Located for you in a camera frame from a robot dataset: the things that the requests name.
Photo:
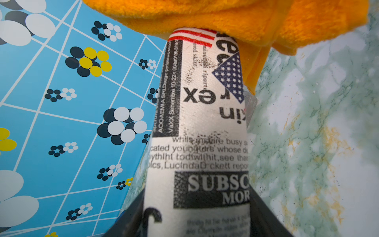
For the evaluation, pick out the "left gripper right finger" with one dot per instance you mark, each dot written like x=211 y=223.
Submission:
x=263 y=222

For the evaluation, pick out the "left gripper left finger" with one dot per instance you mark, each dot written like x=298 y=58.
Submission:
x=129 y=223

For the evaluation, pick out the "newspaper print eyeglass case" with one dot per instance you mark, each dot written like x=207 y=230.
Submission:
x=197 y=181

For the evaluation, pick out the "orange microfiber cloth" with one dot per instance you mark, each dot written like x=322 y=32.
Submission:
x=257 y=26

